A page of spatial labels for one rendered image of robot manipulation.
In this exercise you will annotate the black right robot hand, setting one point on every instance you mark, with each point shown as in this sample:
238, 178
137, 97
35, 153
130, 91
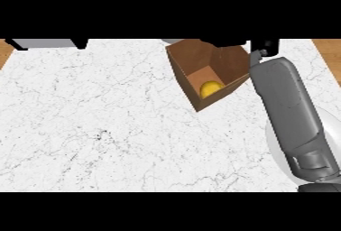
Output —
267, 45

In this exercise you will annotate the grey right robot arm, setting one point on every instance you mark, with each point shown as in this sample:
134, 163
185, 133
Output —
286, 102

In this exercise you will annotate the brown cardboard box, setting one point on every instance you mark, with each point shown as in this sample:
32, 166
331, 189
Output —
205, 57

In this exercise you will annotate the yellow lemon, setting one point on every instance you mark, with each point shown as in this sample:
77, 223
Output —
210, 88

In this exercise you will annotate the small pale grey appliance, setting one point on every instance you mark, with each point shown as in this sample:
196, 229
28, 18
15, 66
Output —
171, 40

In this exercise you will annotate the grey and black appliance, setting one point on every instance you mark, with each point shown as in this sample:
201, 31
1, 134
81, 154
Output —
44, 43

